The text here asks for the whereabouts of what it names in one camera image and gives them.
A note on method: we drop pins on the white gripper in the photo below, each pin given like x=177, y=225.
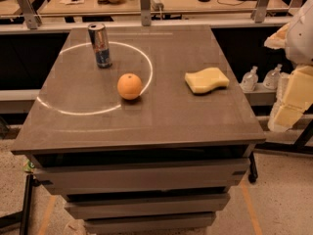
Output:
x=300, y=38

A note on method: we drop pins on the orange fruit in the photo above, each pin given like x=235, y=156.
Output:
x=129, y=86

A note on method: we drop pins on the clear plastic bottle right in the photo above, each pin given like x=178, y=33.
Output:
x=271, y=79

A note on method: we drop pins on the clear plastic bottle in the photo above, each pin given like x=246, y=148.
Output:
x=249, y=80
x=271, y=79

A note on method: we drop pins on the clear plastic bottle left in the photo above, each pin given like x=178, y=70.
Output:
x=249, y=80

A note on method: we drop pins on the yellow sponge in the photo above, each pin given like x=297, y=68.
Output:
x=206, y=80

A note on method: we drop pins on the white power strip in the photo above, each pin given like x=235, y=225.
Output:
x=157, y=5

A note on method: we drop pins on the grey drawer cabinet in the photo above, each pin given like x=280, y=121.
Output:
x=166, y=159

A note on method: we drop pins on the red bull energy drink can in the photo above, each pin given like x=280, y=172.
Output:
x=100, y=43

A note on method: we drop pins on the metal bracket right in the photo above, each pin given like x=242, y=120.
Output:
x=259, y=12

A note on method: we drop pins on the metal bracket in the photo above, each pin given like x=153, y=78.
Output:
x=31, y=17
x=145, y=6
x=259, y=12

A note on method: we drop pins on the metal bracket middle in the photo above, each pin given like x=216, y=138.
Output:
x=145, y=6

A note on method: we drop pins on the metal bracket left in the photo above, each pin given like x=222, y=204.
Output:
x=31, y=17

